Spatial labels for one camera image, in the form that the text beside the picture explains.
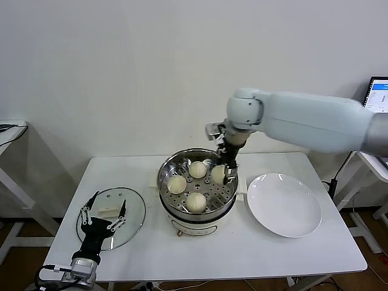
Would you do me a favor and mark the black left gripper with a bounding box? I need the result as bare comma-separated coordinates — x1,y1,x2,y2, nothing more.
72,190,128,263

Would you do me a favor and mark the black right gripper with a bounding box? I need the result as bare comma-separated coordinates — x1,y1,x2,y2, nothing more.
216,142,240,185

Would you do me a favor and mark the white steamed baozi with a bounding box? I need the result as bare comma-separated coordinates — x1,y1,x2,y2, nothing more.
185,192,207,213
167,175,187,195
210,165,227,184
188,161,208,179

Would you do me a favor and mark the round glass lid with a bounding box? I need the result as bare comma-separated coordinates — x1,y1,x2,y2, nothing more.
75,187,146,252

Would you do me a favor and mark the stainless steel steamer basket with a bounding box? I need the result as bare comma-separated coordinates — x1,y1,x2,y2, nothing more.
156,147,239,215

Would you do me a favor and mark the white round plate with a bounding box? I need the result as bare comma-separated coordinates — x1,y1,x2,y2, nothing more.
246,173,322,239

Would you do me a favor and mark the white side table with laptop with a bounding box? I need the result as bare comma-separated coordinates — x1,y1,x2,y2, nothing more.
332,150,388,254

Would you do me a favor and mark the grey open laptop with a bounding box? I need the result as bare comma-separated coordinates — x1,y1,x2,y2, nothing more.
363,75,388,115

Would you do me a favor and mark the left arm cable with white plug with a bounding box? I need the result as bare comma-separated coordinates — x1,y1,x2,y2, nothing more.
36,264,74,289

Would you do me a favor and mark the black cable with stick adapter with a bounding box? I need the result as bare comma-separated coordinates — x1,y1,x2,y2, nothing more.
321,150,355,199

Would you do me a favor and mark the white laptop cable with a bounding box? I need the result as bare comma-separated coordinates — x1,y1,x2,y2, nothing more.
348,150,358,215

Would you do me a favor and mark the white side table with cable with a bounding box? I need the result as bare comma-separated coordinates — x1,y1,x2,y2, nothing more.
0,120,61,264

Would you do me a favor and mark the thin black cable on side table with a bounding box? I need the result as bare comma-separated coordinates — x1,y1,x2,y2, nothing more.
0,123,28,148

